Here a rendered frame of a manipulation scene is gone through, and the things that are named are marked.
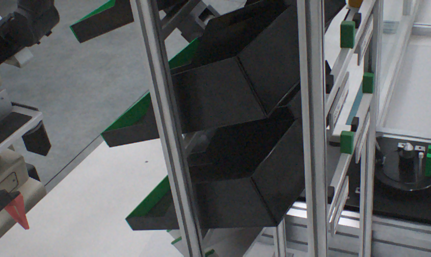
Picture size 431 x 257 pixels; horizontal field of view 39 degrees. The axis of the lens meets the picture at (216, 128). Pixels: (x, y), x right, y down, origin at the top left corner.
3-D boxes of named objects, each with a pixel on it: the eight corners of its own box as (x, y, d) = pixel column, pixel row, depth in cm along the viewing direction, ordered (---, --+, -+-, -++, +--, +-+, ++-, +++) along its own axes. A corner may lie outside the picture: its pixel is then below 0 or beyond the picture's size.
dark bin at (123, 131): (109, 148, 83) (79, 102, 80) (164, 98, 91) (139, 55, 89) (268, 118, 63) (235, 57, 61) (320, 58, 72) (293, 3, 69)
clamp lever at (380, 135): (375, 162, 127) (362, 134, 124) (377, 157, 128) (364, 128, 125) (392, 160, 125) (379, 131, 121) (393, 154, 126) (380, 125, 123)
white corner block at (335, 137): (328, 148, 140) (328, 133, 137) (333, 136, 143) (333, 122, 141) (349, 151, 138) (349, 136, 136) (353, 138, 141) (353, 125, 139)
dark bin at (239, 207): (132, 231, 92) (107, 192, 90) (181, 179, 100) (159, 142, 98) (277, 227, 73) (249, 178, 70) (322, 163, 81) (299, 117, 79)
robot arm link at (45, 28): (18, 13, 152) (4, 24, 149) (34, -7, 145) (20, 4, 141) (45, 40, 155) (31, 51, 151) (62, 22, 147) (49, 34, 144)
